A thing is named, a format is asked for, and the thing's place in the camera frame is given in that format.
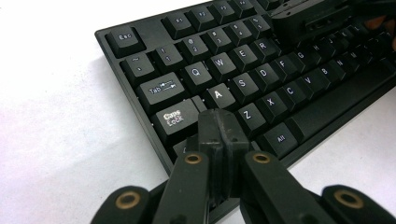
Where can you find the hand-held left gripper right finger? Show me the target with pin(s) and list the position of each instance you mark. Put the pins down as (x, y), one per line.
(233, 146)

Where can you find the black keyboard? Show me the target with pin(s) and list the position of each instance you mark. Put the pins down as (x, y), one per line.
(243, 84)

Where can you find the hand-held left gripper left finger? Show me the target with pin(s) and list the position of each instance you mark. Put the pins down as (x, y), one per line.
(213, 146)

